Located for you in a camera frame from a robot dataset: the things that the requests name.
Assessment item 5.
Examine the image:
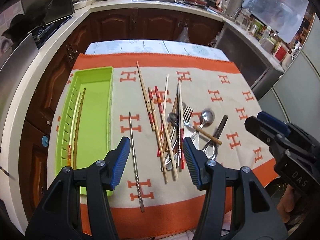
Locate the dark handled ladle spoon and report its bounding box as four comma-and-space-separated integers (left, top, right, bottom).
202, 114, 229, 160

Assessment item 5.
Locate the large steel spoon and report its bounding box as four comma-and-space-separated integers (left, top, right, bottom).
190, 109, 215, 141

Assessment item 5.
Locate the steel fork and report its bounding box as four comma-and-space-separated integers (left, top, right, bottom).
177, 103, 193, 169

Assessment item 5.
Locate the steel metal chopstick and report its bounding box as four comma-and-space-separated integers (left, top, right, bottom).
129, 112, 145, 213

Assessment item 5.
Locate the small steel spoon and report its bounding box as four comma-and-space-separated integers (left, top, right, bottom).
171, 102, 188, 128

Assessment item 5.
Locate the wooden handled steel spoon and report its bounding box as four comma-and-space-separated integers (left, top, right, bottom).
169, 113, 222, 145

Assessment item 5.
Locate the long bamboo chopstick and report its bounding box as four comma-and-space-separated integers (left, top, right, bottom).
136, 61, 155, 132

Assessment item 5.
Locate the brown wooden chopstick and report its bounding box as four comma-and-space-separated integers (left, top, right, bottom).
73, 88, 86, 170

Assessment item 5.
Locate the person right hand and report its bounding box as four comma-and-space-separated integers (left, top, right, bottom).
277, 185, 299, 223

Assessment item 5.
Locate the green plastic utensil tray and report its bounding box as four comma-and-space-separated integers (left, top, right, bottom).
54, 66, 115, 197

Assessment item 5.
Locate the orange beige H-pattern cloth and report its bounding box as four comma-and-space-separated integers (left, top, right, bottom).
47, 53, 276, 239

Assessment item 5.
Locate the black wok pan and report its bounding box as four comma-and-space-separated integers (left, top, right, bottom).
1, 0, 85, 43

